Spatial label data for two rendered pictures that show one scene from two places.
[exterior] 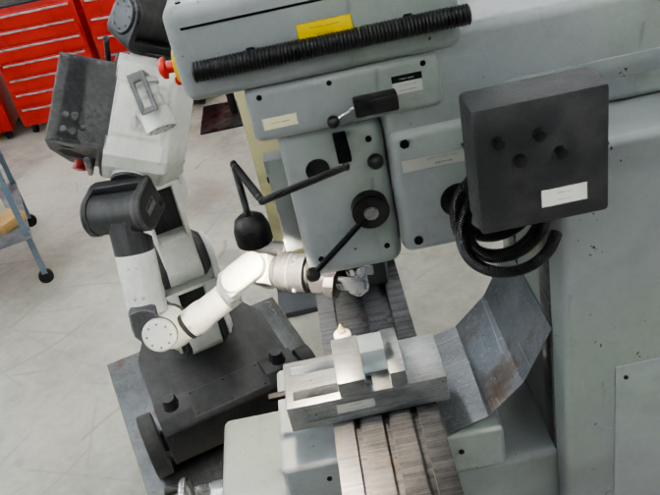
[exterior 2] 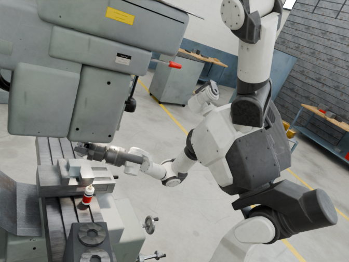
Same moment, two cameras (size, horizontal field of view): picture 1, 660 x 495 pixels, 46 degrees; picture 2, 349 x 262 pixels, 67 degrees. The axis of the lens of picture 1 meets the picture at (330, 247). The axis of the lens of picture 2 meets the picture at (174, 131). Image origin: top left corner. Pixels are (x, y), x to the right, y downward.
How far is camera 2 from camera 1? 240 cm
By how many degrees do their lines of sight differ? 113
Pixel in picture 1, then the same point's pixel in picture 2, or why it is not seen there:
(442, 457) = (44, 157)
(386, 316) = (64, 232)
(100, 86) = not seen: hidden behind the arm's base
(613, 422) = not seen: outside the picture
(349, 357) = (84, 167)
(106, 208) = not seen: hidden behind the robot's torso
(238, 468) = (130, 213)
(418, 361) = (50, 172)
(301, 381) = (105, 173)
